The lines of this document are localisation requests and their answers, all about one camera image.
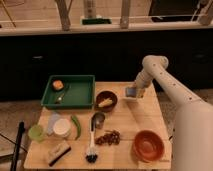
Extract wooden easel leg right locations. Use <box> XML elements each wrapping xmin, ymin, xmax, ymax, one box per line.
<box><xmin>120</xmin><ymin>0</ymin><xmax>130</xmax><ymax>29</ymax></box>

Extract wooden easel leg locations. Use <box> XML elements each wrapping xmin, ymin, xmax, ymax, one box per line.
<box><xmin>120</xmin><ymin>0</ymin><xmax>130</xmax><ymax>29</ymax></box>
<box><xmin>55</xmin><ymin>0</ymin><xmax>70</xmax><ymax>31</ymax></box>

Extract purple toy grapes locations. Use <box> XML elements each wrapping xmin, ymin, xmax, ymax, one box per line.
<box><xmin>95</xmin><ymin>131</ymin><xmax>120</xmax><ymax>145</ymax></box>

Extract light green cup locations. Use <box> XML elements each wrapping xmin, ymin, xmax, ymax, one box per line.
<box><xmin>28</xmin><ymin>125</ymin><xmax>44</xmax><ymax>142</ymax></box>

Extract green box on ledge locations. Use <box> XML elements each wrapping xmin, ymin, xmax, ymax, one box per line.
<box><xmin>82</xmin><ymin>18</ymin><xmax>111</xmax><ymax>25</ymax></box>

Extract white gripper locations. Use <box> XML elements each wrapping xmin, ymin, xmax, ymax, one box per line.
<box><xmin>135</xmin><ymin>70</ymin><xmax>153</xmax><ymax>98</ymax></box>

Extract dark brown bowl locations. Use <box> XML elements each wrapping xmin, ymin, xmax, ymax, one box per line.
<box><xmin>95</xmin><ymin>91</ymin><xmax>118</xmax><ymax>112</ymax></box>

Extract blue grey sponge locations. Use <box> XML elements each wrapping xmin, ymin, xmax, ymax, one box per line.
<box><xmin>125</xmin><ymin>87</ymin><xmax>137</xmax><ymax>98</ymax></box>

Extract orange toy bread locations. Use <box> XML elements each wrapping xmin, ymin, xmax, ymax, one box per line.
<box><xmin>52</xmin><ymin>80</ymin><xmax>64</xmax><ymax>91</ymax></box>

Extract pale blue cloth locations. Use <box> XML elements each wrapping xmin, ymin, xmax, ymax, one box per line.
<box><xmin>46</xmin><ymin>113</ymin><xmax>60</xmax><ymax>135</ymax></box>

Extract black pole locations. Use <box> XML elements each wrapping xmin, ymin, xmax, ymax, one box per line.
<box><xmin>10</xmin><ymin>122</ymin><xmax>25</xmax><ymax>171</ymax></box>

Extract green chili pepper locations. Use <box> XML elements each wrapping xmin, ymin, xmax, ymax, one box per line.
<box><xmin>71</xmin><ymin>115</ymin><xmax>81</xmax><ymax>140</ymax></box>

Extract small metal spoon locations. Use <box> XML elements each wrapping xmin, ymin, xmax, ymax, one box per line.
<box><xmin>55</xmin><ymin>88</ymin><xmax>69</xmax><ymax>104</ymax></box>

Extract white round container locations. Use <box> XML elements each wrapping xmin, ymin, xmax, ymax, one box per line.
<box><xmin>53</xmin><ymin>119</ymin><xmax>71</xmax><ymax>138</ymax></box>

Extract green plastic tray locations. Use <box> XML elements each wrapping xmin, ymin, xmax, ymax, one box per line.
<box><xmin>41</xmin><ymin>75</ymin><xmax>95</xmax><ymax>110</ymax></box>

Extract yellow corn piece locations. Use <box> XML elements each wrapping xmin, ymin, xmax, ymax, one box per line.
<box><xmin>98</xmin><ymin>98</ymin><xmax>113</xmax><ymax>107</ymax></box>

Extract wooden easel leg left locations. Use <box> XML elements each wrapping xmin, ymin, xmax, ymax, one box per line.
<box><xmin>55</xmin><ymin>0</ymin><xmax>70</xmax><ymax>31</ymax></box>

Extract wooden block eraser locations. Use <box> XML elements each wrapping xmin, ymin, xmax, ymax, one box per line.
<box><xmin>46</xmin><ymin>141</ymin><xmax>71</xmax><ymax>166</ymax></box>

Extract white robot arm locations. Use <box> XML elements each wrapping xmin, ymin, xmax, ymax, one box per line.
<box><xmin>134</xmin><ymin>55</ymin><xmax>213</xmax><ymax>171</ymax></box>

